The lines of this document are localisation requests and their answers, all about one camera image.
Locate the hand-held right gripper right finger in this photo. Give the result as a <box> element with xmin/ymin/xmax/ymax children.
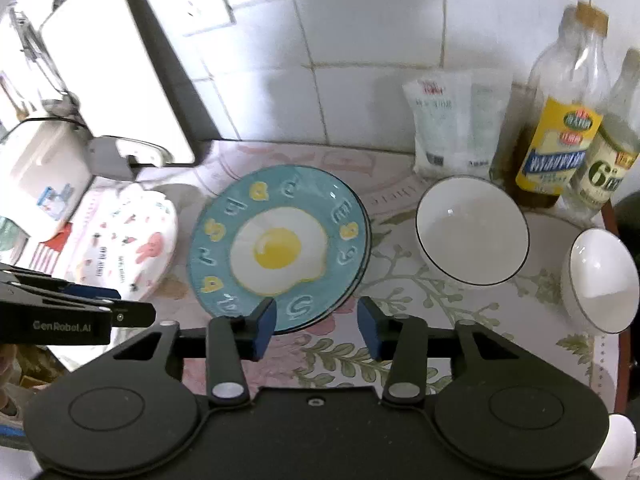
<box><xmin>358</xmin><ymin>296</ymin><xmax>507</xmax><ymax>407</ymax></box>

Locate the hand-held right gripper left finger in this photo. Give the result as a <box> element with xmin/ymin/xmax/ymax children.
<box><xmin>112</xmin><ymin>297</ymin><xmax>278</xmax><ymax>408</ymax></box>

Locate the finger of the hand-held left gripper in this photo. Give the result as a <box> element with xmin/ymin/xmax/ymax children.
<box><xmin>107</xmin><ymin>300</ymin><xmax>157</xmax><ymax>329</ymax></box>
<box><xmin>0</xmin><ymin>267</ymin><xmax>122</xmax><ymax>307</ymax></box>

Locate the white cartoon print plate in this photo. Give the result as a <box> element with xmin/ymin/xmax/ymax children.
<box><xmin>69</xmin><ymin>182</ymin><xmax>179</xmax><ymax>302</ymax></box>

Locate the blue fried egg plate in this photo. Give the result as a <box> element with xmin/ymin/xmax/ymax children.
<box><xmin>188</xmin><ymin>165</ymin><xmax>372</xmax><ymax>334</ymax></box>

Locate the large white black-rimmed bowl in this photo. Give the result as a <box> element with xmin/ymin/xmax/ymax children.
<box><xmin>415</xmin><ymin>174</ymin><xmax>530</xmax><ymax>289</ymax></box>

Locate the small white black-rimmed bowl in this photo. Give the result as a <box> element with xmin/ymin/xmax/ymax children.
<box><xmin>560</xmin><ymin>227</ymin><xmax>640</xmax><ymax>335</ymax></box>

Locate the floral tablecloth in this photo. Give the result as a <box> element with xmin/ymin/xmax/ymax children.
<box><xmin>69</xmin><ymin>139</ymin><xmax>623</xmax><ymax>413</ymax></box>

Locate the white kitchen appliance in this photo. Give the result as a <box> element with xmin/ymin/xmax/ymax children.
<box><xmin>0</xmin><ymin>117</ymin><xmax>97</xmax><ymax>242</ymax></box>

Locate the grey cutting board holder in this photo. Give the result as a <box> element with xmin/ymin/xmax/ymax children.
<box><xmin>87</xmin><ymin>135</ymin><xmax>169</xmax><ymax>182</ymax></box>

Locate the white salt bag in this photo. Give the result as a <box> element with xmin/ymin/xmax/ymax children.
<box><xmin>402</xmin><ymin>69</ymin><xmax>514</xmax><ymax>182</ymax></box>

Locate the white cutting board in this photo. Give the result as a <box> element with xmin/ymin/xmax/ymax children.
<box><xmin>39</xmin><ymin>0</ymin><xmax>223</xmax><ymax>167</ymax></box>

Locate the yellow label cooking wine bottle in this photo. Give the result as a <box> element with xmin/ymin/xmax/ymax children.
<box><xmin>491</xmin><ymin>2</ymin><xmax>612</xmax><ymax>210</ymax></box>

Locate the white label vinegar bottle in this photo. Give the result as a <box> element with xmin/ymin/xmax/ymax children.
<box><xmin>561</xmin><ymin>47</ymin><xmax>640</xmax><ymax>227</ymax></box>

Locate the metal wire rack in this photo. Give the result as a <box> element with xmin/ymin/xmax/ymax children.
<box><xmin>6</xmin><ymin>4</ymin><xmax>68</xmax><ymax>111</ymax></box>

